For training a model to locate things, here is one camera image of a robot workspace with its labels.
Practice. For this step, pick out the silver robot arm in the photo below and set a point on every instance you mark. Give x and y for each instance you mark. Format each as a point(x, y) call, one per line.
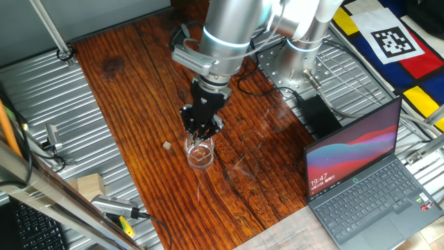
point(229, 31)

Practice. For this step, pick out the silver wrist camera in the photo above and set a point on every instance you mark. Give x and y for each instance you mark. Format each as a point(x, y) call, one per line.
point(190, 59)

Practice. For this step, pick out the small grey camera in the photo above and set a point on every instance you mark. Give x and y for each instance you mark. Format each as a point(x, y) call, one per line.
point(52, 135)

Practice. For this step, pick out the perforated robot base plate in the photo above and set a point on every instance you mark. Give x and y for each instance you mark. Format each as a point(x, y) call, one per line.
point(268, 66)

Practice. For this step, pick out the black power adapter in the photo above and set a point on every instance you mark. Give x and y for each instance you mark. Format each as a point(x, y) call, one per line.
point(317, 116)

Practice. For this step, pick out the clear glass rod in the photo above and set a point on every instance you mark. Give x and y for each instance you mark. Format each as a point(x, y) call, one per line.
point(197, 149)

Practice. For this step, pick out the printed paper sheet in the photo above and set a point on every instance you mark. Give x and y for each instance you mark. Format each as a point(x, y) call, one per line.
point(288, 232)

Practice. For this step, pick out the aluminium profile bracket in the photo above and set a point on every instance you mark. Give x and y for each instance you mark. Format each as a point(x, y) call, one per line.
point(426, 152)

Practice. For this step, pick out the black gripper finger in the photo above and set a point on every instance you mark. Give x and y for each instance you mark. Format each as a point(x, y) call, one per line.
point(186, 118)
point(215, 125)

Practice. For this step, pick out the clear glass beaker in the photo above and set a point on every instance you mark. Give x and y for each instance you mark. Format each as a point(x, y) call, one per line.
point(201, 162)

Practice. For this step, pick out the yellow box green button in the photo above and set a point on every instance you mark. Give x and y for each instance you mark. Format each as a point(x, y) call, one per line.
point(126, 227)

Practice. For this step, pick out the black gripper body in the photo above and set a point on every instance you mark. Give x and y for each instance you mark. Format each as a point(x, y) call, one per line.
point(207, 104)

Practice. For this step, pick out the grey open laptop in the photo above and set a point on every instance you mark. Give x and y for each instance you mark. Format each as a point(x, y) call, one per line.
point(364, 201)

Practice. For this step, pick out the colour block checkered cloth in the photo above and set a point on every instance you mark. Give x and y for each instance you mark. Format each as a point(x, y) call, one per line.
point(392, 74)

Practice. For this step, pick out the brown wood grain board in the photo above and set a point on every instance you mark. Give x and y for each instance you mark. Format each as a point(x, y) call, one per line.
point(138, 121)

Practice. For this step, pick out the slanted aluminium pole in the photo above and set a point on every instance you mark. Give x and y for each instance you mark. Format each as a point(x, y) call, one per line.
point(52, 31)

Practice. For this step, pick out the white fiducial marker sheet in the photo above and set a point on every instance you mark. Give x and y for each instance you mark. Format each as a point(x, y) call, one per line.
point(392, 41)

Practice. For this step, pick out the black bag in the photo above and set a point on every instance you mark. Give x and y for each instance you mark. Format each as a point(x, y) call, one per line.
point(426, 14)

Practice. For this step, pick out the black keyboard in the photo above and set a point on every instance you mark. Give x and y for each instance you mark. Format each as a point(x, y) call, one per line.
point(34, 229)

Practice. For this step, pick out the small aluminium foot bracket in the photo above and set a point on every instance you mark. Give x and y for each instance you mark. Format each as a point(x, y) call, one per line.
point(69, 161)

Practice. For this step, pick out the small wooden cube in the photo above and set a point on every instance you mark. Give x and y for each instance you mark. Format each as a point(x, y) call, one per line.
point(167, 146)

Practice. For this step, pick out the large wooden block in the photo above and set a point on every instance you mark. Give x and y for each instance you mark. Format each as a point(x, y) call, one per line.
point(90, 185)

